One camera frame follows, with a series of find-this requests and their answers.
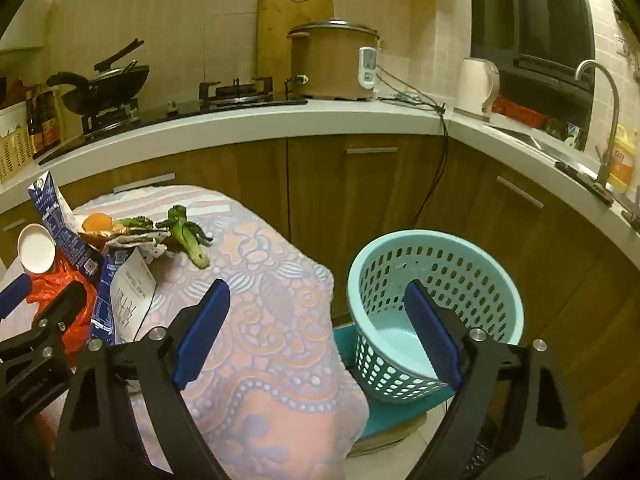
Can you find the steel kitchen sink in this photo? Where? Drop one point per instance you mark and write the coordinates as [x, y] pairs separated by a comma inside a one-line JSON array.
[[525, 136]]

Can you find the dark kitchen window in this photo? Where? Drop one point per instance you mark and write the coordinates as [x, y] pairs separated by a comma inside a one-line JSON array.
[[540, 10]]

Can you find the patterned pink blanket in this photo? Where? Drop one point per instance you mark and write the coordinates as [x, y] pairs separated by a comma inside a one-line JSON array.
[[280, 310]]

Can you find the white round cup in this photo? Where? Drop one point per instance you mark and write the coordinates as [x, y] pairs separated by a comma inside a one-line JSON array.
[[36, 247]]

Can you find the white electric kettle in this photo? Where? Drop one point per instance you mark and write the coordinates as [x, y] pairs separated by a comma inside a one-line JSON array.
[[472, 85]]

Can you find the white and blue flattened box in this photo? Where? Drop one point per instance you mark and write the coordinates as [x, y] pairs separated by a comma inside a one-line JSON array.
[[130, 295]]

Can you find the green bok choy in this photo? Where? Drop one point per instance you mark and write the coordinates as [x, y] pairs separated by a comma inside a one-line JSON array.
[[187, 240]]

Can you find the blue milk carton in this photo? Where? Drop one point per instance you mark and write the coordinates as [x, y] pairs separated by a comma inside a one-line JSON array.
[[65, 240]]

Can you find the orange plastic bag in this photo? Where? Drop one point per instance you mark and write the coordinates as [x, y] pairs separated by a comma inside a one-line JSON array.
[[52, 274]]

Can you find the teal plastic basket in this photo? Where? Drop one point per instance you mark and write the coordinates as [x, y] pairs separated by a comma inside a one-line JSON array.
[[400, 260]]

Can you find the red packet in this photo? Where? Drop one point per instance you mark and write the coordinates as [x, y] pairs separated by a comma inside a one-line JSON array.
[[517, 110]]

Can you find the green vegetable scrap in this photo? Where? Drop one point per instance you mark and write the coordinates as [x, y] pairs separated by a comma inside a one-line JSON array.
[[135, 222]]

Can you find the yellow detergent bottle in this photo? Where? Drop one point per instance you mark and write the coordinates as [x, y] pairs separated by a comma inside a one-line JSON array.
[[622, 160]]

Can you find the beige rice cooker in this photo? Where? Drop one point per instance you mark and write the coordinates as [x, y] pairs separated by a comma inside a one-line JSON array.
[[325, 65]]

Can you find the black pan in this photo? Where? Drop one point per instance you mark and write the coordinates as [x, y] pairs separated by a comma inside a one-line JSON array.
[[70, 95]]

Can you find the black gas stove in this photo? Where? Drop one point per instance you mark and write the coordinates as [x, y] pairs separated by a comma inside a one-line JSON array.
[[200, 107]]

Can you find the black wok with lid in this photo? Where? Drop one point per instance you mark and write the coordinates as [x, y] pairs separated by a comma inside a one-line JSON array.
[[120, 85]]

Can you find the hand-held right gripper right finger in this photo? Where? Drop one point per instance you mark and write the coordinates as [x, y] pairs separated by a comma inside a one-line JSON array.
[[432, 335]]

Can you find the yellow perforated utensil holder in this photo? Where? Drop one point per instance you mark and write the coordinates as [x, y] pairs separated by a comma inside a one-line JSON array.
[[14, 155]]

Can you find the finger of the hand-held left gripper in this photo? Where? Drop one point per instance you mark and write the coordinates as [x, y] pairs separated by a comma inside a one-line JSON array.
[[14, 296], [65, 305]]

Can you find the orange peel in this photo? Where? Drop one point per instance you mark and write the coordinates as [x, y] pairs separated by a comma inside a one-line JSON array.
[[97, 222]]

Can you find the wooden cutting board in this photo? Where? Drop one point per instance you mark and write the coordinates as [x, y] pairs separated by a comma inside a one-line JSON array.
[[280, 20]]

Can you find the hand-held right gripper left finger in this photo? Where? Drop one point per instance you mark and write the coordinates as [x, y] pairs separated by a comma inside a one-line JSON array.
[[200, 330]]

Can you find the white plug-in timer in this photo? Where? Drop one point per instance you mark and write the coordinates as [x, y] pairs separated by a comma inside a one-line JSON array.
[[367, 67]]

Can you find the steel kitchen faucet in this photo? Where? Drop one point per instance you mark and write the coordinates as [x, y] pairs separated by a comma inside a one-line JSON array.
[[611, 125]]

